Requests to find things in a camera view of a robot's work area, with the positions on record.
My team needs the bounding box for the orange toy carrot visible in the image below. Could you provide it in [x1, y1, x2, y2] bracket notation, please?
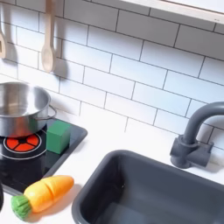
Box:
[10, 174, 75, 221]

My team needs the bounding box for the black stove top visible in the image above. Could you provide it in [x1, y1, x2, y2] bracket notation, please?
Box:
[0, 117, 88, 197]

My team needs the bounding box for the green block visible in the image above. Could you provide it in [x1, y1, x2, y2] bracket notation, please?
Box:
[45, 119, 72, 155]

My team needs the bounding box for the white shelf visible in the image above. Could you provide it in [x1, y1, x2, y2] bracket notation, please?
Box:
[121, 0, 224, 25]

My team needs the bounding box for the grey tap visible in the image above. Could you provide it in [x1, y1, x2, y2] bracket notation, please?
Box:
[169, 101, 224, 170]

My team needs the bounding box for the grey sink basin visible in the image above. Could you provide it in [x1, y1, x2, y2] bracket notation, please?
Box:
[71, 149, 224, 224]

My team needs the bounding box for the wooden spoon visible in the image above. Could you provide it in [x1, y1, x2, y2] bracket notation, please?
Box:
[40, 0, 57, 74]

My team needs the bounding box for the wooden spatula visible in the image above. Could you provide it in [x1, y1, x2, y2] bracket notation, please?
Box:
[0, 17, 7, 60]

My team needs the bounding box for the steel pot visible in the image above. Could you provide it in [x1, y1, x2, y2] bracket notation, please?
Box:
[0, 81, 58, 139]

